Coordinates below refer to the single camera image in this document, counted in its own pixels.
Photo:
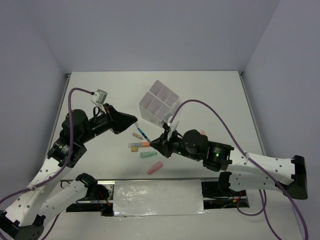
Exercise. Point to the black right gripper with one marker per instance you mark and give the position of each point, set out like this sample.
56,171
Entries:
162,145

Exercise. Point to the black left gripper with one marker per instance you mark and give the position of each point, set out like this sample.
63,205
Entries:
119,122

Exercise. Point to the blue patterned pen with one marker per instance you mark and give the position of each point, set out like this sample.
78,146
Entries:
144,135

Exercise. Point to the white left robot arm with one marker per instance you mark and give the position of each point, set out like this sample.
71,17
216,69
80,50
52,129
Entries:
26,218

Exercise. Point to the green highlighter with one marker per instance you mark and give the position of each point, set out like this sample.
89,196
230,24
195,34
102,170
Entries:
148,154

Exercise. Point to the beige eraser stick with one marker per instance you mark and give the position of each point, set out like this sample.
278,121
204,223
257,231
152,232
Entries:
137,135

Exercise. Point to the orange highlighter with clear cap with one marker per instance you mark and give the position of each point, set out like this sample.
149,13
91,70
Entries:
139,144

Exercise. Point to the small yellow eraser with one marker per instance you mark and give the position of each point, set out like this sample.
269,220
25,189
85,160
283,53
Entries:
134,149

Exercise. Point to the white six-compartment organizer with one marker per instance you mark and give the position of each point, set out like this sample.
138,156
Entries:
158,104

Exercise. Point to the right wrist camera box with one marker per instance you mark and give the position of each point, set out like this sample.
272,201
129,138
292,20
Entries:
170,125

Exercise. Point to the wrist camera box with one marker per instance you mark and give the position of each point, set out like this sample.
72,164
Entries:
98,98
170,125

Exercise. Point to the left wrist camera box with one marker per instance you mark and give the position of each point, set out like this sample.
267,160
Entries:
98,98

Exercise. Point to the metal table rail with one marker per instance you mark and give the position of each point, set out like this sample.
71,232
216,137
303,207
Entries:
203,179

